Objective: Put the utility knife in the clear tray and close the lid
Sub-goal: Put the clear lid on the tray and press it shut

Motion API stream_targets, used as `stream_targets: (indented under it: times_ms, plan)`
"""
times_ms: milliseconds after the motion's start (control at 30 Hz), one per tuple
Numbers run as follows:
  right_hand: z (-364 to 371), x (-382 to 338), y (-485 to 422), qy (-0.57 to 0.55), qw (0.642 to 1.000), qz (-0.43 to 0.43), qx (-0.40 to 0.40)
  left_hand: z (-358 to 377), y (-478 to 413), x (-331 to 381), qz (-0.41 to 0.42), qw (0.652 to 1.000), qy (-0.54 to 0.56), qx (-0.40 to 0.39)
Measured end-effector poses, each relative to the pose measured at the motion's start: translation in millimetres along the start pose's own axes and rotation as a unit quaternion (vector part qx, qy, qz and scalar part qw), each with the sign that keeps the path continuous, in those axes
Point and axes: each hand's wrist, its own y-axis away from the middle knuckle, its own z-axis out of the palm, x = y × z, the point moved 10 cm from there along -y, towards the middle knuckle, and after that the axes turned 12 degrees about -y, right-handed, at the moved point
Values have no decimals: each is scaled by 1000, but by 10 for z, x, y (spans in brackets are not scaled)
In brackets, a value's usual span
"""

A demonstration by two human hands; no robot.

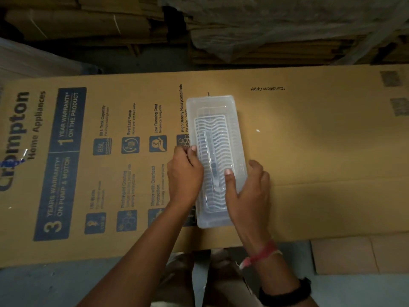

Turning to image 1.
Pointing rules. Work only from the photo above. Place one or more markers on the person's right hand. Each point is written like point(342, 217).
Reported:
point(252, 207)

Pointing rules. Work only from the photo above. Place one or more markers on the person's left hand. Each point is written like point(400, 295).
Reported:
point(183, 179)

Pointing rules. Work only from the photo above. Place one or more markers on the person's right thumb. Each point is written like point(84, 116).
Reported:
point(231, 183)

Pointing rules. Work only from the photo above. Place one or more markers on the person's left thumb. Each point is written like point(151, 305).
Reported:
point(195, 157)

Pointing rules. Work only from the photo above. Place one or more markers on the translucent plastic container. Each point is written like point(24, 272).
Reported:
point(212, 108)

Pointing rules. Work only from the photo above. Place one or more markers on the person's left forearm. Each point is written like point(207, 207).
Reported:
point(143, 258)

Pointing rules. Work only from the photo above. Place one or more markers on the person's right forearm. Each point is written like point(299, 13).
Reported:
point(278, 278)

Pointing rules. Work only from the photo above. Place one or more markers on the clear pen with dark band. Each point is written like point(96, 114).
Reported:
point(211, 156)

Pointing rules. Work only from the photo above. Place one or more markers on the white plastic rack insert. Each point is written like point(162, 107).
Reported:
point(220, 140)

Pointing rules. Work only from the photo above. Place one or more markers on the large printed cardboard box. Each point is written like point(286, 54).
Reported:
point(319, 150)

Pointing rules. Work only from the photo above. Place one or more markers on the person's right leg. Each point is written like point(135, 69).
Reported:
point(227, 284)

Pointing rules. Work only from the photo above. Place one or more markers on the person's leg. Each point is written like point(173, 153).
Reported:
point(227, 284)
point(179, 284)

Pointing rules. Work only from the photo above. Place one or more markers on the person's left leg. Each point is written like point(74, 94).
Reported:
point(179, 284)

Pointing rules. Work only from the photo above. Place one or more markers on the black wristband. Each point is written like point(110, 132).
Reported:
point(289, 295)

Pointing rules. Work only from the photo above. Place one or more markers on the cardboard stack under plastic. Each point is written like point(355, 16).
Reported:
point(287, 55)

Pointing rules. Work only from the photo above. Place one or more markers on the translucent plastic sheet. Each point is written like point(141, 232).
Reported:
point(281, 22)

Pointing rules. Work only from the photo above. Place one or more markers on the stack of flattened cardboard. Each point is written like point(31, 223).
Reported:
point(80, 19)

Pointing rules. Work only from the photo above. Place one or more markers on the white wrapped bundle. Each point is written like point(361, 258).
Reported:
point(35, 62)

